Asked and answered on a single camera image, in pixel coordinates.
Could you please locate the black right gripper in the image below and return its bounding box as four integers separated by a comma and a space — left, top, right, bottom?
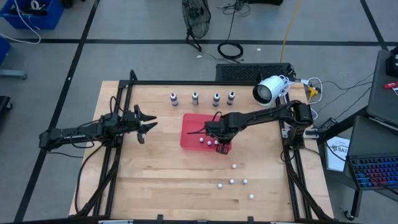
187, 112, 238, 156

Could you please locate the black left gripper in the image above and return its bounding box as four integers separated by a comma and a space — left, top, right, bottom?
122, 104, 159, 144

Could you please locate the pink plastic tray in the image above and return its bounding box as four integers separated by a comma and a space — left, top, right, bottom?
179, 112, 233, 152

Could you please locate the black computer case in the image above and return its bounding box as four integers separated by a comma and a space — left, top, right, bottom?
215, 63, 296, 83

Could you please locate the white spotlight lamp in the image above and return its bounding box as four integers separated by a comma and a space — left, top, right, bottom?
252, 74, 285, 108

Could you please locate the black floor fan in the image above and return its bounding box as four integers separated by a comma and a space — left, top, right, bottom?
182, 0, 212, 53

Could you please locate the black power brick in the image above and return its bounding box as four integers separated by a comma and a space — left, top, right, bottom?
320, 117, 340, 131

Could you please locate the white printed paper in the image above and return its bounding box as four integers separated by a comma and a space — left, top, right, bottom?
325, 136, 351, 172

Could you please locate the grey metal foot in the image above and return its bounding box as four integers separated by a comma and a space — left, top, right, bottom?
0, 68, 29, 80

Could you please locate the blue plastic bin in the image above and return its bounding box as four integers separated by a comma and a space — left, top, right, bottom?
0, 0, 65, 31
0, 37, 12, 65

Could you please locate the backlit black keyboard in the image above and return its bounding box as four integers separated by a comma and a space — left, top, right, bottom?
346, 154, 398, 191

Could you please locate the dark grey desk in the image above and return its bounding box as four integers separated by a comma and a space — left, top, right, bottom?
366, 46, 398, 127

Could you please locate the black desktop device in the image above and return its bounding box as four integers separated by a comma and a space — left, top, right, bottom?
385, 46, 398, 78

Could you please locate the coiled black cable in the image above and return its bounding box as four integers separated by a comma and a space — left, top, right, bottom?
216, 0, 251, 60

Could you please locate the white lamp cable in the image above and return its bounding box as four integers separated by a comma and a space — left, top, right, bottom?
278, 75, 295, 100

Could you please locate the white extension cable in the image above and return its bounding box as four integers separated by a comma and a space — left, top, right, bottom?
298, 77, 324, 105

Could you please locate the yellow cable connector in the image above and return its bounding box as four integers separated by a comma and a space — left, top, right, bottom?
307, 86, 320, 100

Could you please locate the yellow hanging cable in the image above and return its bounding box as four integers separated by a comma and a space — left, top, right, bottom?
279, 0, 302, 63

